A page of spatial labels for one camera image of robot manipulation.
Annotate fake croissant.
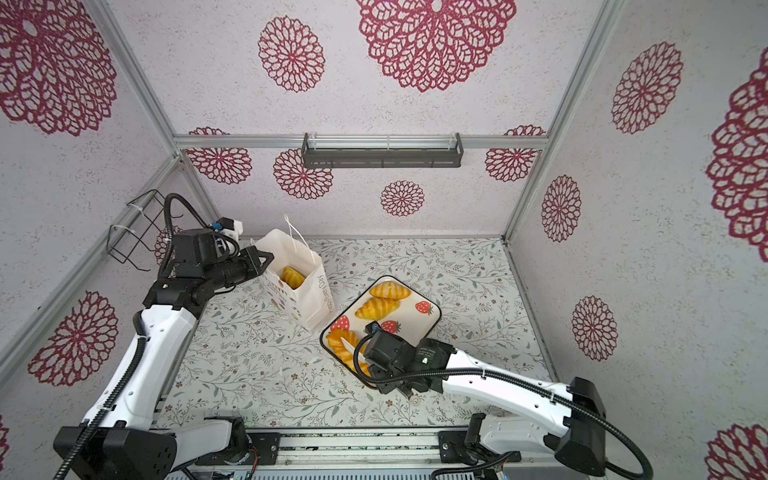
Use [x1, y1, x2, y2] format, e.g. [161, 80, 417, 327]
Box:
[355, 297, 400, 321]
[369, 281, 412, 301]

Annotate middle fake croissant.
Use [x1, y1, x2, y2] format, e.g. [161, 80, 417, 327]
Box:
[355, 297, 400, 321]

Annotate black overhead light bar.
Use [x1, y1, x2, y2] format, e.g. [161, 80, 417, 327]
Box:
[300, 133, 465, 169]

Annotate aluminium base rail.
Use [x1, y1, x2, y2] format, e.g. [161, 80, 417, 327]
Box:
[167, 426, 588, 479]

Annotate striped fake bun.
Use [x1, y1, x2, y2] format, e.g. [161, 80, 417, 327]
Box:
[280, 266, 306, 290]

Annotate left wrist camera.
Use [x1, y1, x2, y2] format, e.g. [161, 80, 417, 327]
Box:
[211, 217, 244, 241]

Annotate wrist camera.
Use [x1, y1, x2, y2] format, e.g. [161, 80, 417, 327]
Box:
[364, 322, 416, 373]
[211, 217, 244, 241]

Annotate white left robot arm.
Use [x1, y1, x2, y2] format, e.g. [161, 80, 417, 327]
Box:
[54, 193, 274, 479]

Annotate black wire wall basket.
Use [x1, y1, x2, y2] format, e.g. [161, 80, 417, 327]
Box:
[104, 189, 169, 272]

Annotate white slotted serving tongs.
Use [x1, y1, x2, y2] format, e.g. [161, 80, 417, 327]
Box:
[327, 330, 359, 355]

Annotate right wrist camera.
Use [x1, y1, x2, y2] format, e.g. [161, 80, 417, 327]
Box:
[364, 322, 416, 373]

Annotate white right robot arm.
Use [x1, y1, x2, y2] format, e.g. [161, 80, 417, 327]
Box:
[342, 322, 654, 479]

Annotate strawberry print rectangular tray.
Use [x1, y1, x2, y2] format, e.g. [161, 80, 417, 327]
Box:
[320, 275, 442, 373]

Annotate long braided fake bread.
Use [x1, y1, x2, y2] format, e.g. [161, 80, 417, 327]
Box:
[323, 329, 360, 374]

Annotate top fake croissant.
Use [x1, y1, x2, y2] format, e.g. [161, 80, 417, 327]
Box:
[369, 281, 412, 301]

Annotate white paper gift bag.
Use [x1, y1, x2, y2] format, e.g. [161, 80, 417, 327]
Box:
[250, 214, 335, 333]

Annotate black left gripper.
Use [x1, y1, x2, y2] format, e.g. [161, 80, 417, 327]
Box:
[204, 245, 274, 292]

